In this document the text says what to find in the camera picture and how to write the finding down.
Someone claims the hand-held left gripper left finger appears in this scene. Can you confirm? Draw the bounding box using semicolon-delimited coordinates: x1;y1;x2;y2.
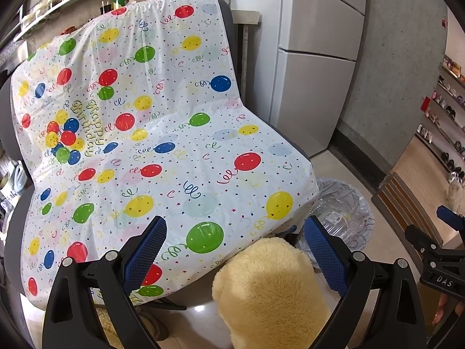
42;216;168;349

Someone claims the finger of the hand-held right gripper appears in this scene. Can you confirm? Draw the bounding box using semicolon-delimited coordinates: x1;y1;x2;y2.
404;223;442;260
437;205;465;232

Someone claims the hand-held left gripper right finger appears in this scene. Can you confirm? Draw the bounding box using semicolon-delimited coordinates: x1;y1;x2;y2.
303;215;424;349

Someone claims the round bin with grey bag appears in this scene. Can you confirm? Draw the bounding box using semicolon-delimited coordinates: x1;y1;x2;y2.
296;177;375;273

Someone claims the person's right hand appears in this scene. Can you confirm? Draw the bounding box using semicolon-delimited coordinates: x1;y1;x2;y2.
434;293;452;327

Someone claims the white fluffy object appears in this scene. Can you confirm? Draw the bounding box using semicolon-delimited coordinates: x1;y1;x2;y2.
446;180;465;211

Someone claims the yellow plush trouser leg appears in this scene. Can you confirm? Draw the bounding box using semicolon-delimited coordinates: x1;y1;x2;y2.
212;237;333;349
95;307;126;349

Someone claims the shoe rack with shoes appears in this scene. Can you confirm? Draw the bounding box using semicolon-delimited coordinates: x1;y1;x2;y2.
414;56;465;186

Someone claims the grey office chair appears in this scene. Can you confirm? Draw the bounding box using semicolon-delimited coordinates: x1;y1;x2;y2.
0;0;313;339

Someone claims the white refrigerator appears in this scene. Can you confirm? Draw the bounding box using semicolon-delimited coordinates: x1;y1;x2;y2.
227;0;367;157

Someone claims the balloon print plastic sheet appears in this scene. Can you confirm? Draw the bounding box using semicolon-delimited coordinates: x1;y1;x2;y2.
10;0;319;308

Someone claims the stone counter slab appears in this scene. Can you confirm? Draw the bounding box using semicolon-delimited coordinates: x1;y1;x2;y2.
230;9;261;26

